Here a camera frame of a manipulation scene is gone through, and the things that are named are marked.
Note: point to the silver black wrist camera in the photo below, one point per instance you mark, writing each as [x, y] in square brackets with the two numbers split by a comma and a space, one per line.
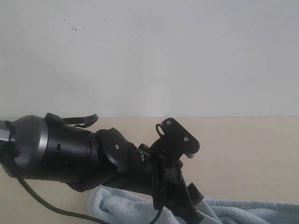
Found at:
[174, 141]

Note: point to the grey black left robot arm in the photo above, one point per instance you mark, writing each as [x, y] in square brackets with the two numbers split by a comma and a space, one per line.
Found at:
[64, 150]

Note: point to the light blue fluffy towel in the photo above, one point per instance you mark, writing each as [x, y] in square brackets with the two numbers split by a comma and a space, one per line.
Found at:
[117, 206]

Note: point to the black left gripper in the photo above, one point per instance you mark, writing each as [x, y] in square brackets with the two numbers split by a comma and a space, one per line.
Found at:
[151, 176]

